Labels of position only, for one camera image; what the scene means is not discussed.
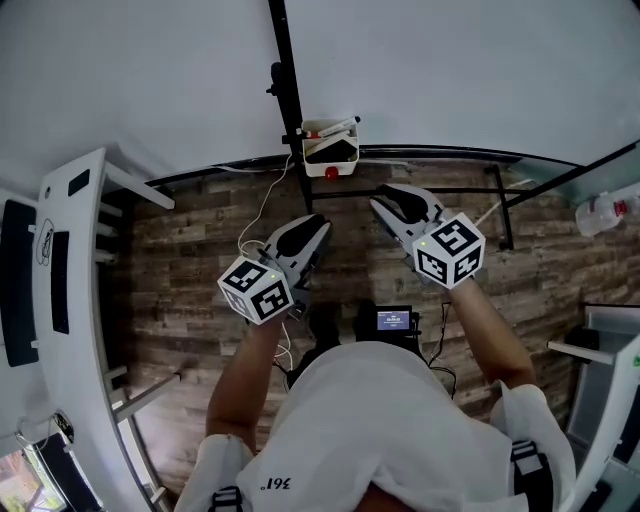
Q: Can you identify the person's left black shoe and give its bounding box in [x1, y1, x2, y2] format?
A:
[307, 305, 342, 351]

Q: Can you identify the black keyboard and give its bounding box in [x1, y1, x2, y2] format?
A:
[50, 230, 71, 335]

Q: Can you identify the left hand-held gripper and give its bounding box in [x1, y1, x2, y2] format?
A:
[217, 213, 334, 326]

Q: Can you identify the person's right black shoe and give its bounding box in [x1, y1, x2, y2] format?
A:
[352, 298, 377, 344]

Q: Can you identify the black monitor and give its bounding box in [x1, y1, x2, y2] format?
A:
[0, 199, 40, 369]

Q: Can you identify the person's left forearm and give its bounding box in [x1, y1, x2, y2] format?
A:
[205, 312, 294, 454]

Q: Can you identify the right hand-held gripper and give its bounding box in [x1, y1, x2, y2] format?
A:
[369, 183, 487, 290]

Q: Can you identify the thin white cable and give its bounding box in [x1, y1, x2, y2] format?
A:
[272, 319, 297, 372]

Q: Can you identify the frosted glass panel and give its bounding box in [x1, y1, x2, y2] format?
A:
[509, 142, 640, 206]

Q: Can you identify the black flat device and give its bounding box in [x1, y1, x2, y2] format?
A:
[589, 479, 614, 512]

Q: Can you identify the black rounded object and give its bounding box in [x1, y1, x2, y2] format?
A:
[564, 324, 601, 351]

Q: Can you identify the black harness strap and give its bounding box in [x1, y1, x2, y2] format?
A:
[208, 485, 246, 512]
[509, 439, 554, 512]

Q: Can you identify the black framed window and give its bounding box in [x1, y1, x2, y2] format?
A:
[0, 432, 101, 512]

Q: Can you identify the person's white t-shirt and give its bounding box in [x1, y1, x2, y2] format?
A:
[174, 342, 576, 512]

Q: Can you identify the white marker pen black cap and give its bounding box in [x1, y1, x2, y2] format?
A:
[319, 115, 361, 139]

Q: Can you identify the white table frame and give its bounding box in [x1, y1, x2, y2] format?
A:
[547, 302, 640, 512]

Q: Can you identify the person's black shoe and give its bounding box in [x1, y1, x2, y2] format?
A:
[307, 305, 342, 351]
[352, 298, 377, 344]

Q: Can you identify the person's right forearm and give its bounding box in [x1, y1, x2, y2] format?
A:
[447, 277, 539, 389]

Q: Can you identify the long white floor cable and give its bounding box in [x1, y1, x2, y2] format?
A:
[209, 152, 296, 261]

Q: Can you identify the small round black device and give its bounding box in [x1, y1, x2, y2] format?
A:
[52, 409, 76, 444]

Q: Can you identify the coiled thin black cable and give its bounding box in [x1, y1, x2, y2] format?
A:
[37, 218, 55, 266]

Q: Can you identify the white tray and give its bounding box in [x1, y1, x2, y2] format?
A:
[301, 117, 361, 178]

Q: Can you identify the white stick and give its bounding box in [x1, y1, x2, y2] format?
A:
[474, 179, 531, 226]

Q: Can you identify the clear plastic bottle red label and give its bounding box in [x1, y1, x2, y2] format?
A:
[574, 191, 640, 238]

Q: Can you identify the small black screen device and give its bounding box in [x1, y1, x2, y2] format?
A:
[374, 304, 421, 336]

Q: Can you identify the small black flat pad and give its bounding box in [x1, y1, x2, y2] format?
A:
[67, 168, 91, 198]

